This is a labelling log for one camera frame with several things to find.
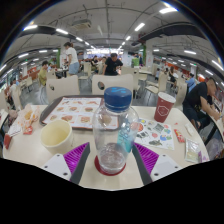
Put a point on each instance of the red ketchup packet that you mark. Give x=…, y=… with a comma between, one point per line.
x=28, y=130

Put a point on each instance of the dark food tray with liner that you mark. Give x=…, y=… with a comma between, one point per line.
x=66, y=110

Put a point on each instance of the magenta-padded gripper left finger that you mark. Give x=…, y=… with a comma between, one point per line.
x=75, y=158

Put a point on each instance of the paper bag of fries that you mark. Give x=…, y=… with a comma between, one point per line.
x=27, y=116

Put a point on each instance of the ceiling strip lights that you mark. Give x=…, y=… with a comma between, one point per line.
x=30, y=27

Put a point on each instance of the clear blue-capped water bottle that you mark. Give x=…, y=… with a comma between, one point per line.
x=115, y=133

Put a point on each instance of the white neighbouring table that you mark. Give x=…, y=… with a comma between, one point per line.
x=218, y=122
x=2, y=121

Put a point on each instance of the printed sticker leaflet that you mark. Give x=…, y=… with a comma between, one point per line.
x=156, y=135

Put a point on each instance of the clear plastic packet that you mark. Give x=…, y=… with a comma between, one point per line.
x=192, y=150

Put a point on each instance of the group of beige chairs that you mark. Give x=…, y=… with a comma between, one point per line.
x=161, y=82

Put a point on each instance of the red paper cup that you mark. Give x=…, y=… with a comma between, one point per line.
x=164, y=108

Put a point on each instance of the cream plastic cup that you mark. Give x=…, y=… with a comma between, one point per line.
x=58, y=146

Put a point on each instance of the white sauce sachet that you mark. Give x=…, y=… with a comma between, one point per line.
x=189, y=130

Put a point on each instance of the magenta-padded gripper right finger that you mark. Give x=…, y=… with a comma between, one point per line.
x=146, y=158

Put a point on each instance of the small red sauce packet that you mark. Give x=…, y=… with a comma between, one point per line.
x=179, y=135

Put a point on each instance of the ceiling air conditioner unit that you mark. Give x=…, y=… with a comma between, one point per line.
x=81, y=24

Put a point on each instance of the white printed card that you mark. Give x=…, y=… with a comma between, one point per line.
x=14, y=130

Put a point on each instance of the beige chair with round hole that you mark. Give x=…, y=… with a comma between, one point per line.
x=116, y=81
x=65, y=88

